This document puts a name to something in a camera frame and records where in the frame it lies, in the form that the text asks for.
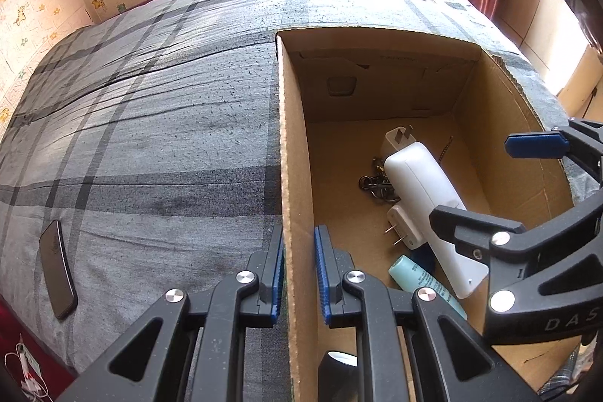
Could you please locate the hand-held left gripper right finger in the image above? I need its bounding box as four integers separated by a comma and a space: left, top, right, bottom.
314, 225, 542, 402

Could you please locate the teal plastic bottle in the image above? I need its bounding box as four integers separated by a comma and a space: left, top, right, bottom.
389, 255, 468, 320

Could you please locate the white charger plug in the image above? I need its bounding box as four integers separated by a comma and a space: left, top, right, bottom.
384, 204, 427, 249
384, 126, 420, 160

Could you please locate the key bunch with blue fob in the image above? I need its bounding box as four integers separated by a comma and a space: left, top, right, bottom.
359, 156, 401, 205

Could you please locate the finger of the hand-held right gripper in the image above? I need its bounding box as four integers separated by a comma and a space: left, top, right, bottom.
430, 190, 603, 290
504, 118, 603, 186

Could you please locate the black round container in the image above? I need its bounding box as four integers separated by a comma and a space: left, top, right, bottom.
317, 350, 359, 402

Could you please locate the beige wardrobe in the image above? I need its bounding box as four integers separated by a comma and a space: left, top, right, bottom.
494, 0, 603, 101

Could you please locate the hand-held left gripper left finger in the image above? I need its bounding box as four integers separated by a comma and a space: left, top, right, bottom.
57, 225, 286, 402

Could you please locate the white remote control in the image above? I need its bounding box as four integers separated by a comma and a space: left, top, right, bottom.
384, 141, 490, 299

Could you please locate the thin dark chain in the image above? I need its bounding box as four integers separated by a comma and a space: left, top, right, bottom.
436, 135, 455, 167

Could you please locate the white power strip with cable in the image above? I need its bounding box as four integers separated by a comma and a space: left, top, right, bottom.
5, 333, 52, 400

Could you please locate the grey plaid blanket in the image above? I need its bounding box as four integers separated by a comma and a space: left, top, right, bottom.
0, 0, 578, 402

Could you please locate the cardboard box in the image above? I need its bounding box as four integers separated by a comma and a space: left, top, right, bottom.
274, 24, 573, 402

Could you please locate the black smartphone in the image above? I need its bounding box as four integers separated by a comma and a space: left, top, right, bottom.
38, 219, 78, 320

